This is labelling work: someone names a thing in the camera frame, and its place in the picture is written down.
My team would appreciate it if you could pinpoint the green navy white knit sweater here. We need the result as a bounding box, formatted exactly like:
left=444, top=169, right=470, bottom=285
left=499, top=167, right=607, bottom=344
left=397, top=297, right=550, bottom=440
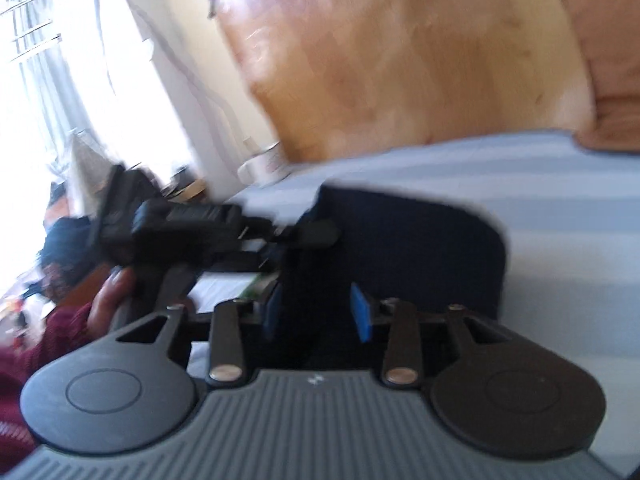
left=255, top=185, right=506, bottom=370

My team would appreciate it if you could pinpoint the maroon sleeve forearm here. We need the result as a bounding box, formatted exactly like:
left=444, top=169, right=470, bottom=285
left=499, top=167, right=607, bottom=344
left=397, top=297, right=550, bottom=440
left=0, top=301, right=97, bottom=474

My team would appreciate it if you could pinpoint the person's left hand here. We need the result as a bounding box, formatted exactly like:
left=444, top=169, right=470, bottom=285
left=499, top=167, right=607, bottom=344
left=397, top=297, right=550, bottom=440
left=87, top=268, right=136, bottom=339

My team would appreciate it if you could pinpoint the white enamel mug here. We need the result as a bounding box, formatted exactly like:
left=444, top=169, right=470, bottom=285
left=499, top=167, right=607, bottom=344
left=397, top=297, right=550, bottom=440
left=236, top=142, right=291, bottom=188

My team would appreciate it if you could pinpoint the blue striped bed sheet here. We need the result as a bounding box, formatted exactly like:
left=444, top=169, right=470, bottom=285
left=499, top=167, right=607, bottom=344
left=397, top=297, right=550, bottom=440
left=186, top=129, right=640, bottom=476

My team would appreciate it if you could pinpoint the wooden headboard panel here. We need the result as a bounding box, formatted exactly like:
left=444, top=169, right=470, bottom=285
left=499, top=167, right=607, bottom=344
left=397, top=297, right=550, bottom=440
left=213, top=0, right=594, bottom=162

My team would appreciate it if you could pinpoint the brown leather cushion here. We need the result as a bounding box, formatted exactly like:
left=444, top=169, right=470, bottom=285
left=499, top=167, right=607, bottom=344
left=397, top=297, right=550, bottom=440
left=563, top=0, right=639, bottom=154

